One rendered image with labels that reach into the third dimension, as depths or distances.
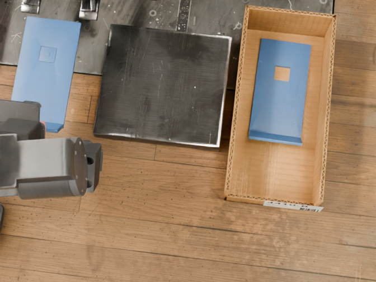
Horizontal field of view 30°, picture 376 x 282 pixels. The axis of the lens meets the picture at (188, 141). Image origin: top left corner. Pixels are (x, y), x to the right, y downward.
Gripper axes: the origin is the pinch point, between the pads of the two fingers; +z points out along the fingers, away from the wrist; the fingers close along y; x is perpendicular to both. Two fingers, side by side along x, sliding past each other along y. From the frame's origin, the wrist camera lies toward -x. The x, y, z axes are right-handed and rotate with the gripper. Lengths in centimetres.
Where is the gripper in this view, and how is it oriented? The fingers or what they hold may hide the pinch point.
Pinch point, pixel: (29, 125)
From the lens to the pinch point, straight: 86.9
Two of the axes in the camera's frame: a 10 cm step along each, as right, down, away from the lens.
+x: -9.9, -1.2, 0.2
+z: 0.5, -2.8, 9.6
